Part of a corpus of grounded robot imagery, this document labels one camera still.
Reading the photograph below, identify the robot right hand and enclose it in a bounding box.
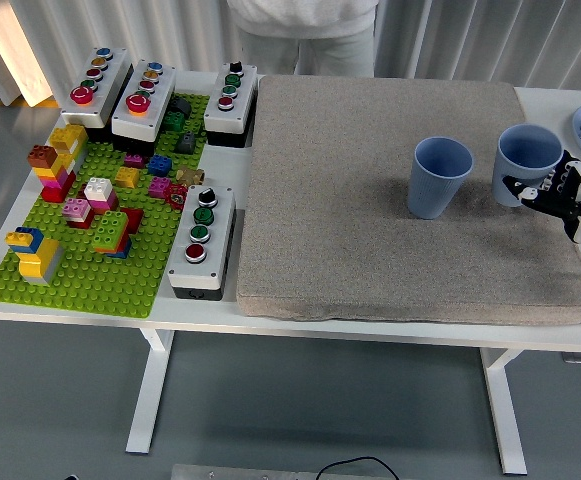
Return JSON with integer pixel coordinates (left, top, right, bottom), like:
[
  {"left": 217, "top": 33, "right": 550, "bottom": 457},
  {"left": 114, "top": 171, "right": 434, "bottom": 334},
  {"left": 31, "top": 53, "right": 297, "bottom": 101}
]
[{"left": 500, "top": 149, "right": 581, "bottom": 246}]

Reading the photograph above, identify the blue ribbed cup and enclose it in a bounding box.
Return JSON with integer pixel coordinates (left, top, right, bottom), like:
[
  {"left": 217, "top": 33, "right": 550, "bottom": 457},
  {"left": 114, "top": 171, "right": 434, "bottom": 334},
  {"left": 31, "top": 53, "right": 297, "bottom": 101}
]
[
  {"left": 407, "top": 136, "right": 475, "bottom": 220},
  {"left": 491, "top": 123, "right": 565, "bottom": 208}
]

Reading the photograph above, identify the white table leg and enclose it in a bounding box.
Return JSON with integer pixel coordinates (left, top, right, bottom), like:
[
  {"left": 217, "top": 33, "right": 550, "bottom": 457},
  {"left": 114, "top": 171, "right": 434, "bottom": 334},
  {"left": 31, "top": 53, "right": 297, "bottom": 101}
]
[
  {"left": 479, "top": 347, "right": 529, "bottom": 476},
  {"left": 125, "top": 328, "right": 176, "bottom": 455}
]

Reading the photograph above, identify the white pleated curtain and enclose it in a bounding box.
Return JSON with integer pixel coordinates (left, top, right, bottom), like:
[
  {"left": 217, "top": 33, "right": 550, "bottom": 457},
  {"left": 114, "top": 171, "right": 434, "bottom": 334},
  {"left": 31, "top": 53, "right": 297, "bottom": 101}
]
[{"left": 0, "top": 0, "right": 581, "bottom": 109}]

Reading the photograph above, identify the green studded baseplate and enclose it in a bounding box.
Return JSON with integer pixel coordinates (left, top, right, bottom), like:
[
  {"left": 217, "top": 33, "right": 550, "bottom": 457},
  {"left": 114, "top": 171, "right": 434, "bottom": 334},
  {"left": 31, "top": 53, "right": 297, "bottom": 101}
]
[{"left": 0, "top": 92, "right": 211, "bottom": 320}]

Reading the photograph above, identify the blue yellow grey brick stack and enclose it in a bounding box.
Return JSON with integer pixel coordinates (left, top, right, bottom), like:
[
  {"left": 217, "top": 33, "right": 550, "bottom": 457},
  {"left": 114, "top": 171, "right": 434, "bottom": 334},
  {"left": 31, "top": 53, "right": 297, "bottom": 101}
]
[{"left": 4, "top": 226, "right": 65, "bottom": 287}]

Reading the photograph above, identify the grey-brown foam mat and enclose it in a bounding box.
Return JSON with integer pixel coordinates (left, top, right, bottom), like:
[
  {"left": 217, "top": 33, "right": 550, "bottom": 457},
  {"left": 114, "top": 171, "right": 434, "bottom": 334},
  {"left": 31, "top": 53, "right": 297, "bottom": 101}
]
[{"left": 235, "top": 74, "right": 581, "bottom": 327}]

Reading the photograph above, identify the green-topped brick stack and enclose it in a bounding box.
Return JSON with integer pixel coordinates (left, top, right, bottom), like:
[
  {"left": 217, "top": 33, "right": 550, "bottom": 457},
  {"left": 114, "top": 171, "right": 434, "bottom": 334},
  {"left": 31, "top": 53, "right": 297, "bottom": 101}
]
[{"left": 91, "top": 209, "right": 134, "bottom": 260}]

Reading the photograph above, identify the pink white red brick stack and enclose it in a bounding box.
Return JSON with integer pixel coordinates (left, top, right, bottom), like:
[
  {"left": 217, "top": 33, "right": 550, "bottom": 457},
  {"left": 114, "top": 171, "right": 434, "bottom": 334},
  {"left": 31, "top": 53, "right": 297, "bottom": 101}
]
[{"left": 61, "top": 197, "right": 96, "bottom": 230}]

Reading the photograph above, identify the four-button control box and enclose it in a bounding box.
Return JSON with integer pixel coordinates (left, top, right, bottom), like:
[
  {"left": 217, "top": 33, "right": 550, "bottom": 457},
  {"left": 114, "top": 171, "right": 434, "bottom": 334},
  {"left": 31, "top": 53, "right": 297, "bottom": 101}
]
[
  {"left": 166, "top": 184, "right": 237, "bottom": 302},
  {"left": 203, "top": 60, "right": 260, "bottom": 149}
]

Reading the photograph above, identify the white and pink brick stack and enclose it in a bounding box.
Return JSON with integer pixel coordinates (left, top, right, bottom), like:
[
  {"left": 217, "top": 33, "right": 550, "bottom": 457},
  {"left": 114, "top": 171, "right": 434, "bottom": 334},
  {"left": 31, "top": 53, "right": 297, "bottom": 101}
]
[{"left": 82, "top": 176, "right": 120, "bottom": 215}]

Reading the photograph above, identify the red valve handwheel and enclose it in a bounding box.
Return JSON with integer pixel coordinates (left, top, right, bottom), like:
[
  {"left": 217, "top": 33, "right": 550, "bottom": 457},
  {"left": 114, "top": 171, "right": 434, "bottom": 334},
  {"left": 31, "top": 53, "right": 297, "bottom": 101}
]
[{"left": 164, "top": 183, "right": 190, "bottom": 210}]

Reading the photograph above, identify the brown-topped brick tower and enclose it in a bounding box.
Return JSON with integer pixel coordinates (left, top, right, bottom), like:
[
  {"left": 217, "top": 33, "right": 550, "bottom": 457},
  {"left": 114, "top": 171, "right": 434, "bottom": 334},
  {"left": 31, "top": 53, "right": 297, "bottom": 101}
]
[{"left": 26, "top": 143, "right": 77, "bottom": 204}]

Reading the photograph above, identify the brass pipe fitting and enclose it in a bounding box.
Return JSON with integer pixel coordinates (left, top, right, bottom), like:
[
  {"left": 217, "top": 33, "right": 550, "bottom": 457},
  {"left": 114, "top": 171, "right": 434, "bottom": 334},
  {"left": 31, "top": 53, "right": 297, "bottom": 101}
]
[{"left": 175, "top": 166, "right": 206, "bottom": 187}]

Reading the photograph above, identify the person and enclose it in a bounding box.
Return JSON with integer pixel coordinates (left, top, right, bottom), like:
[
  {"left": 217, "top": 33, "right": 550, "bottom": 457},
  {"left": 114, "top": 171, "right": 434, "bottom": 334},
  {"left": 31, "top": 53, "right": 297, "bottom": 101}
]
[{"left": 225, "top": 0, "right": 381, "bottom": 78}]

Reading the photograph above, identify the yellow and white brick tower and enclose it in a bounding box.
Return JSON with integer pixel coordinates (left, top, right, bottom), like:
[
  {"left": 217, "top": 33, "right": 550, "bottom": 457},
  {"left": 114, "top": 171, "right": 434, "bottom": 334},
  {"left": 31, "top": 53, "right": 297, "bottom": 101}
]
[{"left": 48, "top": 123, "right": 90, "bottom": 174}]

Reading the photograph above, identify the dark grey curved piece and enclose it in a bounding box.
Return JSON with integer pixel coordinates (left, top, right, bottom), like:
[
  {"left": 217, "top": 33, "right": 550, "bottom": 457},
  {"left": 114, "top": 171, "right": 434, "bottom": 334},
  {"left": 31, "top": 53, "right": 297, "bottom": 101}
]
[{"left": 168, "top": 95, "right": 194, "bottom": 120}]

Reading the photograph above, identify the five-button control box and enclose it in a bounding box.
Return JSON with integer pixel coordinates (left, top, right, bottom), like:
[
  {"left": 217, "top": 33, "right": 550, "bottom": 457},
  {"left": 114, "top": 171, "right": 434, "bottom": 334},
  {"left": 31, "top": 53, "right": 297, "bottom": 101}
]
[
  {"left": 59, "top": 47, "right": 134, "bottom": 143},
  {"left": 111, "top": 59, "right": 178, "bottom": 154}
]

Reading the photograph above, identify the black cable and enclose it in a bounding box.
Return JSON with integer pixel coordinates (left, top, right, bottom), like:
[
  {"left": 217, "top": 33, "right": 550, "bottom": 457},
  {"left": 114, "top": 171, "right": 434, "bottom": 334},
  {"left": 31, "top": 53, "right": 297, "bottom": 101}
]
[{"left": 316, "top": 455, "right": 401, "bottom": 480}]

